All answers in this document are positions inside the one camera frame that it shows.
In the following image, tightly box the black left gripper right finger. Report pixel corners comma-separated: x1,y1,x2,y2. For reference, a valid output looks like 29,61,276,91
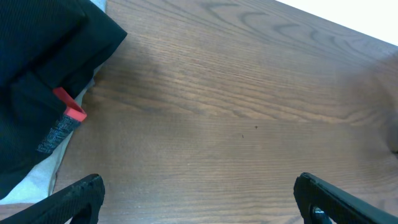
294,172,397,224

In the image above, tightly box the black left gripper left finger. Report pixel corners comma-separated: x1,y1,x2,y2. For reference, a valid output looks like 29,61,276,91
1,174,105,224

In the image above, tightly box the light grey folded cloth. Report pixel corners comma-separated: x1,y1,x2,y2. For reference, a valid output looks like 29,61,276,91
0,0,107,205

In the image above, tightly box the red and grey tag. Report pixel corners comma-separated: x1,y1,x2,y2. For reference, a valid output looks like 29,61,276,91
37,87,87,154

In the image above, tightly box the black folded shirt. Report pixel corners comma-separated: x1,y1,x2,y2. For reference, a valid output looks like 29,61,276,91
0,0,128,200

